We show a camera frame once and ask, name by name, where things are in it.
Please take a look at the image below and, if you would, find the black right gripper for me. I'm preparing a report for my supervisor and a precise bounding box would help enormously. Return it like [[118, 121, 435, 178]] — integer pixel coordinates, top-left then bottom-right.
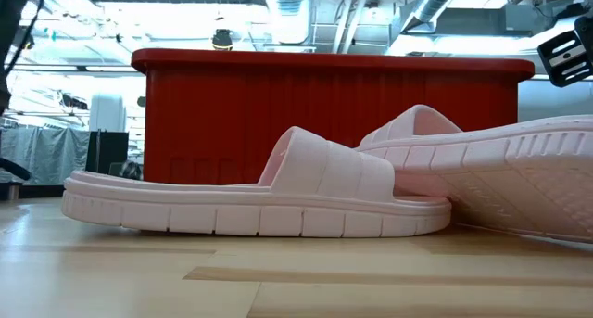
[[536, 13, 593, 89]]

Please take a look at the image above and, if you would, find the pink foam slide sandal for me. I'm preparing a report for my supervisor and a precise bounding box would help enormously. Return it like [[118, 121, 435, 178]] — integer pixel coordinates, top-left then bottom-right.
[[60, 125, 453, 239], [355, 103, 593, 245]]

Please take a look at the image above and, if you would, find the red plastic bin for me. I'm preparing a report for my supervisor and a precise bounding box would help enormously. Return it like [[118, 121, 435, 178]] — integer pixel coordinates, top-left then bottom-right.
[[131, 47, 536, 186]]

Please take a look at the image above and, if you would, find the black dome ceiling fixture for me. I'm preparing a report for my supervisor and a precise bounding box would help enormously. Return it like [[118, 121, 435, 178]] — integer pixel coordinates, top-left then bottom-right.
[[211, 28, 234, 52]]

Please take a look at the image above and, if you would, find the white cylinder tank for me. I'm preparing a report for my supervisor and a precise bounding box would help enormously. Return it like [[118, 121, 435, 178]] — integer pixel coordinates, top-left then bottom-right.
[[88, 94, 128, 134]]

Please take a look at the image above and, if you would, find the black box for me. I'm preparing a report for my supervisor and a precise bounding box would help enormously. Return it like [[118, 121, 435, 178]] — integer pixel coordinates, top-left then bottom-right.
[[84, 130, 131, 176]]

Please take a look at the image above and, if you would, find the grey cloth curtain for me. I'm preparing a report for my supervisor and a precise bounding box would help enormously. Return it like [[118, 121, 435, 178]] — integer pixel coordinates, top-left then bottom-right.
[[0, 126, 92, 186]]

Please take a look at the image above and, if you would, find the black chair armrest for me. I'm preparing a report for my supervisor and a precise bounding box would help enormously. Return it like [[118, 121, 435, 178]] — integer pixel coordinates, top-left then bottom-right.
[[0, 157, 32, 183]]

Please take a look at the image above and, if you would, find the silver ceiling duct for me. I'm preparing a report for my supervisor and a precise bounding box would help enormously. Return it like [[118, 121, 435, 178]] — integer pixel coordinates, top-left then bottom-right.
[[400, 0, 467, 33]]

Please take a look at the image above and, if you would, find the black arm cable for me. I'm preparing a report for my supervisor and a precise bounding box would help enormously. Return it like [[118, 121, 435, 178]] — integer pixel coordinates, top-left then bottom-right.
[[3, 0, 46, 78]]

